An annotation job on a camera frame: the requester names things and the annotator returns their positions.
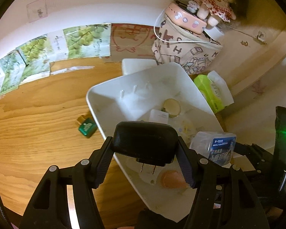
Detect pink correction tape dispenser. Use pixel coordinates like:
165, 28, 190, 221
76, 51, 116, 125
160, 170, 189, 189

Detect blue dental floss box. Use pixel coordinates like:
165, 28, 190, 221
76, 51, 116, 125
190, 131, 237, 167

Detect green perfume bottle gold cap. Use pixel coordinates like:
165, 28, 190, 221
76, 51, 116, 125
77, 115, 97, 138

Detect black power adapter plug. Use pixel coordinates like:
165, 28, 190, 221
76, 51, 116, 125
111, 121, 178, 167

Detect white 33W charger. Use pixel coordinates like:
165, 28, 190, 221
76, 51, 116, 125
148, 109, 169, 124

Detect white plastic storage bin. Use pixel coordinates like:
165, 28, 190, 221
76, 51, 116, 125
86, 63, 222, 222

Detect white curved plastic holder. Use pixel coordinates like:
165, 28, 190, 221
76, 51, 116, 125
139, 164, 163, 185

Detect green wet wipes pack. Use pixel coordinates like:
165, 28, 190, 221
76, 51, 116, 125
194, 71, 234, 114

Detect small white lidded box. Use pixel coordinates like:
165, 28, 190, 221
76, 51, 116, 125
122, 58, 157, 76

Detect beige printed fabric bag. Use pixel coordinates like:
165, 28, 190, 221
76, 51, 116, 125
152, 15, 223, 75

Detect grape print cardboard sheets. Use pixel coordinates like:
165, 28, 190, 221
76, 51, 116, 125
0, 23, 112, 95

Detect brown cardboard panel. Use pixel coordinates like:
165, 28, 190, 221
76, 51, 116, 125
103, 23, 155, 63

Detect round white charger puck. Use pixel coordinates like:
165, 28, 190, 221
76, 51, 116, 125
204, 25, 225, 41

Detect brown-haired rag doll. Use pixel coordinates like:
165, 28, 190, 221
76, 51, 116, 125
186, 0, 248, 27

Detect white charging cable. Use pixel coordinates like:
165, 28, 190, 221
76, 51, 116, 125
153, 8, 268, 46

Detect pink square wall sticker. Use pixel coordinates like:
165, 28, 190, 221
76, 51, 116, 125
26, 0, 48, 23

